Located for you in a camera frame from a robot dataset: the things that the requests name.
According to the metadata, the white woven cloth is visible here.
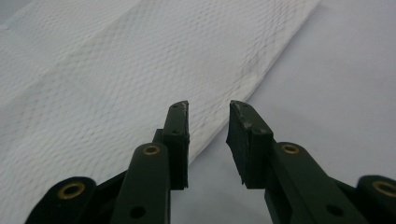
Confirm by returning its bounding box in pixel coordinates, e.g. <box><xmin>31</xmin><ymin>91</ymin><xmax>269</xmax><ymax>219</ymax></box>
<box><xmin>0</xmin><ymin>0</ymin><xmax>321</xmax><ymax>224</ymax></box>

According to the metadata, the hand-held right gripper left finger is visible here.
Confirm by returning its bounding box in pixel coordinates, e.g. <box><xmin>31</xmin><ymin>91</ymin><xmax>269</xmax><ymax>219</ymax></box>
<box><xmin>109</xmin><ymin>100</ymin><xmax>191</xmax><ymax>224</ymax></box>

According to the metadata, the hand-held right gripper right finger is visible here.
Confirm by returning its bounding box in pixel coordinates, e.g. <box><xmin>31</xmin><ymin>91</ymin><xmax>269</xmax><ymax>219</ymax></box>
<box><xmin>225</xmin><ymin>100</ymin><xmax>372</xmax><ymax>224</ymax></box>

